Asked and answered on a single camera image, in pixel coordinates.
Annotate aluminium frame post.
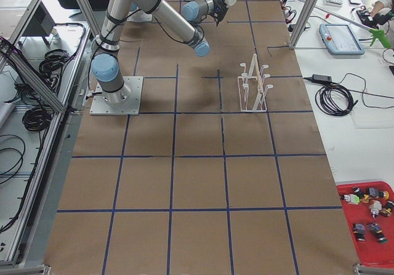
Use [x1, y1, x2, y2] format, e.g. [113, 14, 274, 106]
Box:
[288, 0, 317, 49]

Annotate white wire cup rack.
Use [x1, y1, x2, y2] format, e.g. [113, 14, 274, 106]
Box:
[237, 54, 273, 113]

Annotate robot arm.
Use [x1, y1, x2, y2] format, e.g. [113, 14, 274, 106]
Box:
[90, 0, 237, 105]

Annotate black power adapter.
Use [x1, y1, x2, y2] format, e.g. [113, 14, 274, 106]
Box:
[304, 74, 332, 85]

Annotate blue teach pendant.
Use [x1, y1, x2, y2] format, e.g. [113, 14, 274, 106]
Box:
[319, 23, 365, 56]

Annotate green plastic clamp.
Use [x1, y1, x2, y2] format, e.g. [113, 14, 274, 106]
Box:
[368, 28, 392, 49]

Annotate red parts tray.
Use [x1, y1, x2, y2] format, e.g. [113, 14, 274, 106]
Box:
[337, 181, 393, 269]

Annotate man in white shirt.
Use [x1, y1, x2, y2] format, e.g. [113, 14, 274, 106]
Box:
[370, 0, 393, 26]

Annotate coiled black cable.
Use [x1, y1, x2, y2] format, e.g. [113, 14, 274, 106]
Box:
[316, 84, 358, 116]

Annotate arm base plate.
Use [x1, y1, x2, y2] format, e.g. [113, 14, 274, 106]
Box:
[89, 76, 143, 116]

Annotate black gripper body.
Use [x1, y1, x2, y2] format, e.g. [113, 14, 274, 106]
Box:
[211, 0, 230, 26]

